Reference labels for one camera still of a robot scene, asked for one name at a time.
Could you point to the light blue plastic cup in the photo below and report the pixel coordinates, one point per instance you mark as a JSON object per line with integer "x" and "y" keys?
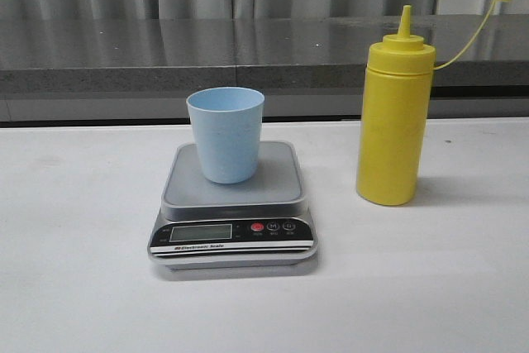
{"x": 226, "y": 124}

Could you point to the yellow squeeze bottle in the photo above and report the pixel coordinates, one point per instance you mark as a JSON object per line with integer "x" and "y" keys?
{"x": 397, "y": 90}

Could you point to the silver electronic kitchen scale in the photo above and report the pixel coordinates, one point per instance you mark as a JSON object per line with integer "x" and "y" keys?
{"x": 263, "y": 221}

